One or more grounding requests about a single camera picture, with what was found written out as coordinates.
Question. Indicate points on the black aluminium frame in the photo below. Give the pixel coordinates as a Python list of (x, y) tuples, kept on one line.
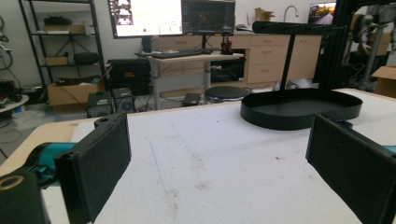
[(333, 56)]

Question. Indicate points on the round black stool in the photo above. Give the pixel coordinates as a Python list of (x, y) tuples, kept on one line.
[(225, 92)]

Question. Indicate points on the wooden standing desk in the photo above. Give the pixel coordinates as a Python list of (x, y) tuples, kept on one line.
[(199, 58)]

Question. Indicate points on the flat black device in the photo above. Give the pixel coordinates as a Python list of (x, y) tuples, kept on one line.
[(190, 99)]

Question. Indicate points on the curved metal faucet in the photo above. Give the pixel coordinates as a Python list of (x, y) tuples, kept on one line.
[(291, 7)]

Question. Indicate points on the monitor with dark screen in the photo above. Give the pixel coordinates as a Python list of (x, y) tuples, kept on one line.
[(208, 17)]

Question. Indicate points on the wooden cabinet with drawers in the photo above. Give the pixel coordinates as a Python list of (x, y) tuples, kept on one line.
[(264, 59)]

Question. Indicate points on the monitor with white screen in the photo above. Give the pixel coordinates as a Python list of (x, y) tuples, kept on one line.
[(149, 15)]

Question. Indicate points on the small open cardboard box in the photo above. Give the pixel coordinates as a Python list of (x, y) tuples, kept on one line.
[(263, 15)]

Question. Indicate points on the small screen with colourful picture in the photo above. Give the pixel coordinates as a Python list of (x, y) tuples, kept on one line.
[(322, 14)]

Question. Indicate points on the black equipment case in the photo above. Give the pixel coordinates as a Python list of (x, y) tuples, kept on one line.
[(129, 76)]

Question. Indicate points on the black metal shelf rack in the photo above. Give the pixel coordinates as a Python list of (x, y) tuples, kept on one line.
[(95, 40)]

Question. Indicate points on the large open cardboard box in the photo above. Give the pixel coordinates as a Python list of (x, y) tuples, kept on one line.
[(71, 93)]

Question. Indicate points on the black keyboard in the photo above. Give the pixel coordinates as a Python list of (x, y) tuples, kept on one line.
[(176, 54)]

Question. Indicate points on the closed cardboard box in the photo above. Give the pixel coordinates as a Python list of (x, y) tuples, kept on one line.
[(386, 81)]

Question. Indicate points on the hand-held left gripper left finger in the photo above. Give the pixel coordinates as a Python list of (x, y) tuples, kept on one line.
[(96, 168)]

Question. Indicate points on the red and black figure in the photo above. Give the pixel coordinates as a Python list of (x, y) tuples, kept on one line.
[(227, 46)]

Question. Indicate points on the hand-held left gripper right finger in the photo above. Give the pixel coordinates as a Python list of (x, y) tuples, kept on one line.
[(351, 165)]

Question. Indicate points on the round white side table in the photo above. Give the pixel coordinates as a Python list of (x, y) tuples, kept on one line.
[(14, 104)]

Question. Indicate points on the white foam mat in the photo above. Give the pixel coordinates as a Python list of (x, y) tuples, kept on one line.
[(218, 161)]

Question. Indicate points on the black stand with oval tray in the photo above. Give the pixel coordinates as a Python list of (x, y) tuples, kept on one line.
[(289, 110)]

